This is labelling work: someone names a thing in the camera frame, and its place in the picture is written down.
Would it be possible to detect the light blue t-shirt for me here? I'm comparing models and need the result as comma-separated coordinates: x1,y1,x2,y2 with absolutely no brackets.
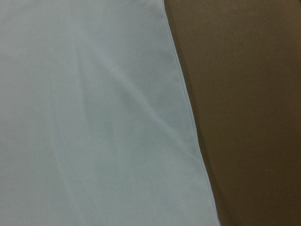
0,0,220,226

